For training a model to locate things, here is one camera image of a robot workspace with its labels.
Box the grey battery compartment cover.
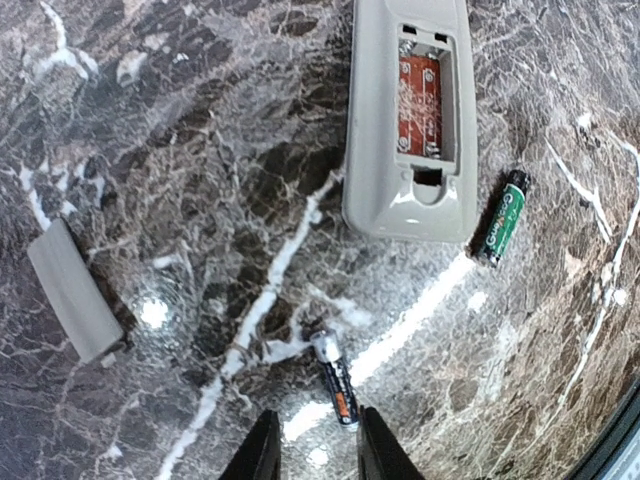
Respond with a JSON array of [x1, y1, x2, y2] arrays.
[[27, 219, 125, 369]]

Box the dark blue orange AAA battery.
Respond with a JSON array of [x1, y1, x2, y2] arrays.
[[310, 329, 359, 429]]

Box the green AAA battery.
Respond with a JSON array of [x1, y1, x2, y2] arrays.
[[477, 169, 531, 268]]

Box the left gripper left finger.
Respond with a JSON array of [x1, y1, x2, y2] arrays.
[[219, 409, 282, 480]]

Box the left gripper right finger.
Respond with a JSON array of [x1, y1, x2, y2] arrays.
[[357, 406, 425, 480]]

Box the white universal remote control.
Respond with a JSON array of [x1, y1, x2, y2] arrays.
[[342, 0, 478, 243]]

